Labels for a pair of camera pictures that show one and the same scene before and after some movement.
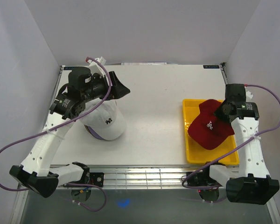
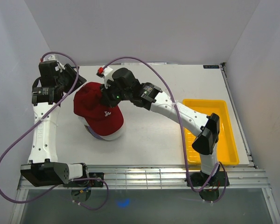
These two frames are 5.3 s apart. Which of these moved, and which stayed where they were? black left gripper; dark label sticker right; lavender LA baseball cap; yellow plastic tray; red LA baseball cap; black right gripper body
Moved: black left gripper; black right gripper body; red LA baseball cap
Stayed: dark label sticker right; lavender LA baseball cap; yellow plastic tray
